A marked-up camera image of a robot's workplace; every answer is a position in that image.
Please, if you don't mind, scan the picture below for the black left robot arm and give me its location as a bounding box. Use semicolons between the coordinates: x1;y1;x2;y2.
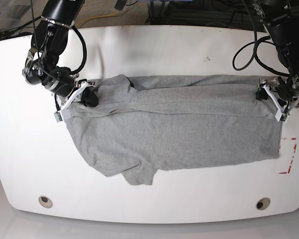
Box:
251;0;299;121

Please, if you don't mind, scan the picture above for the red tape rectangle marking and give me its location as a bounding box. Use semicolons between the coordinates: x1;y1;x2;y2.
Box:
277;137;297;175

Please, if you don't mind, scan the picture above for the grey T-shirt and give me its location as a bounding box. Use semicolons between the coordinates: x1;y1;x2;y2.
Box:
65;75;282;185

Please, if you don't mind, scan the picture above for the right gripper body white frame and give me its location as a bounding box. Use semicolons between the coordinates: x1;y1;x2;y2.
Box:
53;79;96;111

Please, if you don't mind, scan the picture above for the yellow cable on floor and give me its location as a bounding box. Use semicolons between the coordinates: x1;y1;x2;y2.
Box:
76;7;120;29

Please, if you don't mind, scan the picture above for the right table cable grommet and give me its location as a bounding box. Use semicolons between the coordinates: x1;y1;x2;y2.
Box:
256;198;271;211

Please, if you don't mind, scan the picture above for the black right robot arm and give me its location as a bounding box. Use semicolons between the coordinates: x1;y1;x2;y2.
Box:
22;0;99;107

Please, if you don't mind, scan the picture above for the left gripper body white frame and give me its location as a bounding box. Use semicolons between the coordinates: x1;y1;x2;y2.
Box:
258;77;299;117

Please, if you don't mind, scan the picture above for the table cable grommet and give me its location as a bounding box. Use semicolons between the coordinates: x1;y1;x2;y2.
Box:
38;196;53;209
256;198;271;211

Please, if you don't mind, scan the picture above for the left table cable grommet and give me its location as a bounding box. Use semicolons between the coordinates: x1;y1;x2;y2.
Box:
38;196;53;209

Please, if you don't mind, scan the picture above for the black cable on left floor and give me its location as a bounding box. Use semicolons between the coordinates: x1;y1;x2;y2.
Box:
0;22;35;43

